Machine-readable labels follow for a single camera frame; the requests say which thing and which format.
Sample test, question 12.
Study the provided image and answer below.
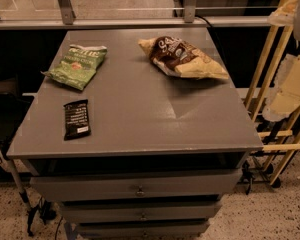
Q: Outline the grey drawer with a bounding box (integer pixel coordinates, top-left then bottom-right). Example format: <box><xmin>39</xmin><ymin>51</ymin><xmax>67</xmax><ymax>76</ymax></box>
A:
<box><xmin>61</xmin><ymin>201</ymin><xmax>221</xmax><ymax>223</ymax></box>
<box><xmin>30</xmin><ymin>169</ymin><xmax>241</xmax><ymax>202</ymax></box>
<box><xmin>77</xmin><ymin>221</ymin><xmax>209</xmax><ymax>239</ymax></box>

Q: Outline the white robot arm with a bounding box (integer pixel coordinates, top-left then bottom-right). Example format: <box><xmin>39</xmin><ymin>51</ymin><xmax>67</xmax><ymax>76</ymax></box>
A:
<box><xmin>262</xmin><ymin>0</ymin><xmax>300</xmax><ymax>122</ymax></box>

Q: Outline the grey drawer cabinet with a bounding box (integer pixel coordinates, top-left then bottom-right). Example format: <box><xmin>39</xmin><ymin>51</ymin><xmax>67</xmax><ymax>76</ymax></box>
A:
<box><xmin>8</xmin><ymin>29</ymin><xmax>262</xmax><ymax>229</ymax></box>

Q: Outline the black snack bar wrapper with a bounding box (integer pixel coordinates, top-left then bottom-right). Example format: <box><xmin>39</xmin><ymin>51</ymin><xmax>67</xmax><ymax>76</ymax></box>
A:
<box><xmin>64</xmin><ymin>99</ymin><xmax>91</xmax><ymax>140</ymax></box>

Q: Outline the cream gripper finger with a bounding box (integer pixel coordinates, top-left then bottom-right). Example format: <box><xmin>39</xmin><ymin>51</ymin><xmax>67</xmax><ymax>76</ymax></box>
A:
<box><xmin>267</xmin><ymin>0</ymin><xmax>300</xmax><ymax>27</ymax></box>

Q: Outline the brown chip bag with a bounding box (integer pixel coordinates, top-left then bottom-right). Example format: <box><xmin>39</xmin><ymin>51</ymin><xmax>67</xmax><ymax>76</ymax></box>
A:
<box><xmin>138</xmin><ymin>36</ymin><xmax>229</xmax><ymax>79</ymax></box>

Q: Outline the top grey drawer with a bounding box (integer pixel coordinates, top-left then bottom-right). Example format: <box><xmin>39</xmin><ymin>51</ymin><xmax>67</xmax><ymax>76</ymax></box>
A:
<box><xmin>30</xmin><ymin>169</ymin><xmax>241</xmax><ymax>202</ymax></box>

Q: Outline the middle grey drawer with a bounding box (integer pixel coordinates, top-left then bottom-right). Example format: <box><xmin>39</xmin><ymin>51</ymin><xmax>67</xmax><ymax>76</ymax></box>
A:
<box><xmin>61</xmin><ymin>201</ymin><xmax>221</xmax><ymax>223</ymax></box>

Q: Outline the bottom grey drawer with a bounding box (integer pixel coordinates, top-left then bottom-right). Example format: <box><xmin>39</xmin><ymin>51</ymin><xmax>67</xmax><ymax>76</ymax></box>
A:
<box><xmin>77</xmin><ymin>221</ymin><xmax>209</xmax><ymax>239</ymax></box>

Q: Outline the green jalapeno chip bag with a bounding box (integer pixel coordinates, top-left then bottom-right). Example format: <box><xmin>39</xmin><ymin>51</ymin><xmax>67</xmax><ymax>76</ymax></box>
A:
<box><xmin>44</xmin><ymin>44</ymin><xmax>107</xmax><ymax>91</ymax></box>

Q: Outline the grey metal railing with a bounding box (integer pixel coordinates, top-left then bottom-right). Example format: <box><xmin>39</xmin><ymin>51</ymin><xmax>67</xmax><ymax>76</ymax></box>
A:
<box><xmin>0</xmin><ymin>0</ymin><xmax>268</xmax><ymax>30</ymax></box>

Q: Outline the black chair at left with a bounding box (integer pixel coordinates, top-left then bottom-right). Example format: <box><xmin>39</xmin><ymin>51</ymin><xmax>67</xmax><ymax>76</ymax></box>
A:
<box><xmin>0</xmin><ymin>77</ymin><xmax>58</xmax><ymax>237</ymax></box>

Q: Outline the black cable behind table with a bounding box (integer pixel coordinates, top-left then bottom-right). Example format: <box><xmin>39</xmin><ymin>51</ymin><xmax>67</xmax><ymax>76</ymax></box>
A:
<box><xmin>194</xmin><ymin>14</ymin><xmax>229</xmax><ymax>68</ymax></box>

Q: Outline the yellow wooden rack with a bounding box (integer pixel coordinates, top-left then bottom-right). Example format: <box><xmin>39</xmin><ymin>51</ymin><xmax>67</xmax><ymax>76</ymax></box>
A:
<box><xmin>244</xmin><ymin>0</ymin><xmax>300</xmax><ymax>188</ymax></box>

